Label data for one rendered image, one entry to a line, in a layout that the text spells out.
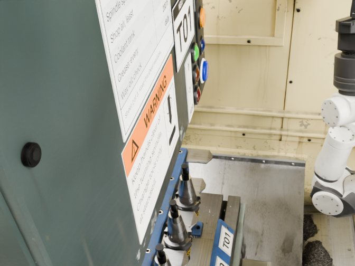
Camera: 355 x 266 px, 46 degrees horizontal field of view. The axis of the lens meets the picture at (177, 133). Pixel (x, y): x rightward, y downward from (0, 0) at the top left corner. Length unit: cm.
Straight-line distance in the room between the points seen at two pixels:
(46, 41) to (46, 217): 8
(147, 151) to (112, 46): 12
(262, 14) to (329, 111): 46
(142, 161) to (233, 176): 128
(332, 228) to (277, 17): 84
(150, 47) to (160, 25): 3
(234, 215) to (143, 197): 103
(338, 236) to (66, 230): 150
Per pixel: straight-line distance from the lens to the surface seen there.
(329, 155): 107
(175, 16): 43
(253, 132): 154
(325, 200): 112
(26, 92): 19
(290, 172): 163
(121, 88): 29
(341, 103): 96
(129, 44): 30
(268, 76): 142
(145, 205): 37
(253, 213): 157
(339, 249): 165
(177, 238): 90
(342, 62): 95
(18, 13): 19
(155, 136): 38
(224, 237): 127
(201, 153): 112
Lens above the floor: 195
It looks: 38 degrees down
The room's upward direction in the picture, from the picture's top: 5 degrees counter-clockwise
